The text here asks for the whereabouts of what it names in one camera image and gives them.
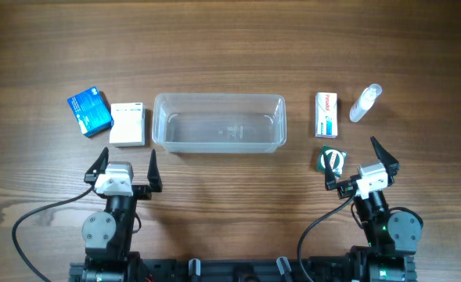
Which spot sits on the clear plastic container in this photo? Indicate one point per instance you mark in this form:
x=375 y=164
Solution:
x=222 y=123

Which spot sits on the white Hansaplast plaster box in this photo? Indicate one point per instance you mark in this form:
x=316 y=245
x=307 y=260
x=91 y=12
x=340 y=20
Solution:
x=128 y=126

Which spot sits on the blue VapoDrops box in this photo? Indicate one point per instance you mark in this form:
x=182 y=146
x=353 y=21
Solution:
x=91 y=112

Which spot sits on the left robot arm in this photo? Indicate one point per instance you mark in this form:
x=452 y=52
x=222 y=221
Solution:
x=108 y=233

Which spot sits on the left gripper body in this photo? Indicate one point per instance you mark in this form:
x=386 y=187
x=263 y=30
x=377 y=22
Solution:
x=141 y=192

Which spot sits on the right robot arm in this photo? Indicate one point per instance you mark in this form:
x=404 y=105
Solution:
x=392 y=234

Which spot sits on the green Zam-Buk box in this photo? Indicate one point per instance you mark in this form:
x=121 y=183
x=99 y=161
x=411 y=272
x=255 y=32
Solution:
x=337 y=159

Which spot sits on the white Panadol box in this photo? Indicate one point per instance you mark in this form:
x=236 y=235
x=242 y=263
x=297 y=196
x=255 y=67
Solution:
x=326 y=115

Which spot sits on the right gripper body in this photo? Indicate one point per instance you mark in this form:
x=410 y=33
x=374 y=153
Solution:
x=346 y=189

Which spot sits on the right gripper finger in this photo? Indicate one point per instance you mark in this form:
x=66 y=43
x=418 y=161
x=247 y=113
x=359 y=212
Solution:
x=390 y=163
x=330 y=179

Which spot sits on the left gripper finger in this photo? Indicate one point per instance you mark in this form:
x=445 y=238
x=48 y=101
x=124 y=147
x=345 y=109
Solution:
x=153 y=174
x=98 y=167

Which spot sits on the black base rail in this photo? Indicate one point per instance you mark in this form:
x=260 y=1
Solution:
x=230 y=270

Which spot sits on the clear spray bottle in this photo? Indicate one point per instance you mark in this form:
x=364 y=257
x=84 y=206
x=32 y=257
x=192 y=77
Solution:
x=364 y=102

